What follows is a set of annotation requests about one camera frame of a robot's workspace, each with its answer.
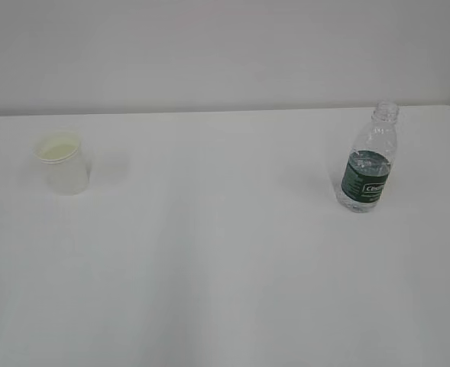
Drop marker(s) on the clear water bottle green label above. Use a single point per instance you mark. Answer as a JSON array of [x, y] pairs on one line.
[[370, 160]]

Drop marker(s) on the white paper cup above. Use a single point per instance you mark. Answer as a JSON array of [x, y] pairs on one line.
[[62, 156]]

